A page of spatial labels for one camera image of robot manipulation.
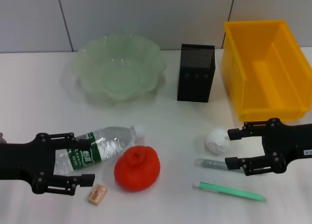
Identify clear green-label water bottle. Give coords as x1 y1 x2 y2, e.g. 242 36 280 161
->
52 123 146 177

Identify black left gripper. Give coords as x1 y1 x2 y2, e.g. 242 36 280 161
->
0 132 96 196

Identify yellow plastic bin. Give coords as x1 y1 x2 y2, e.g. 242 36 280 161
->
221 19 312 123

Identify green glass fruit plate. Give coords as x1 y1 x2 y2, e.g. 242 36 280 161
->
73 31 168 109

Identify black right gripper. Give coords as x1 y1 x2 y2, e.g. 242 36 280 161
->
224 117 312 177

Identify grey marker pen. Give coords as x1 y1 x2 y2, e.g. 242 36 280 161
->
194 158 228 171

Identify green pen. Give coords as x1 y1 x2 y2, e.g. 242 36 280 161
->
192 181 267 202

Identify tan eraser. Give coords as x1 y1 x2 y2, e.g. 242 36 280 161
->
86 183 108 206

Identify black mesh pen holder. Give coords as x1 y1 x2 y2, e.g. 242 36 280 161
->
177 43 216 103

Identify orange fruit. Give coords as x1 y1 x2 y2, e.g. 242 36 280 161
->
114 145 161 192

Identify white paper ball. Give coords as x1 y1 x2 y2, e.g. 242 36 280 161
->
205 128 231 156

